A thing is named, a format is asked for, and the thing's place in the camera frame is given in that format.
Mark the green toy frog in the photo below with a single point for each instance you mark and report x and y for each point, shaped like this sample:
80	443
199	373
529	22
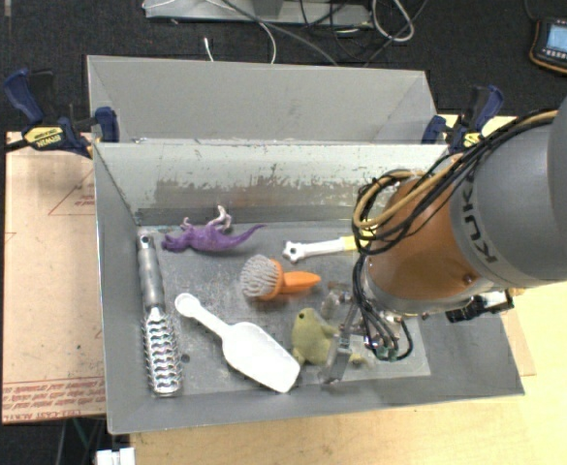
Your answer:
312	337

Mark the orange brush with grey bristles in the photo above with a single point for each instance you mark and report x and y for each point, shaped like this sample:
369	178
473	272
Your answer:
275	281

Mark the purple toy dinosaur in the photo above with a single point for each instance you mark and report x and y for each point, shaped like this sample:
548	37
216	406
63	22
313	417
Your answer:
205	239

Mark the black cylinder on white bracket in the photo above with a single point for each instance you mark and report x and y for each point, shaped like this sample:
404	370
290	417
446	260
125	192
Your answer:
472	310

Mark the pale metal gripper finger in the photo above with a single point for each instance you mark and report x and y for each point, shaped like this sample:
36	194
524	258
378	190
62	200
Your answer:
335	303
340	356

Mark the silver metal hairbrush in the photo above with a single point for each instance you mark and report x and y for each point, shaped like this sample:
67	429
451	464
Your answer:
159	337

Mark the white plastic scoop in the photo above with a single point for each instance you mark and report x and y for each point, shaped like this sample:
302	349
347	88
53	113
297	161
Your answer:
254	349

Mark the grey metal bin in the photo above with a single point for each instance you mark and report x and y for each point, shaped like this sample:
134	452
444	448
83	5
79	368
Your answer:
263	182

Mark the white and yellow bone-shaped tool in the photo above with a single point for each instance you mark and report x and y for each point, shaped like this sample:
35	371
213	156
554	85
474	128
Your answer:
314	248

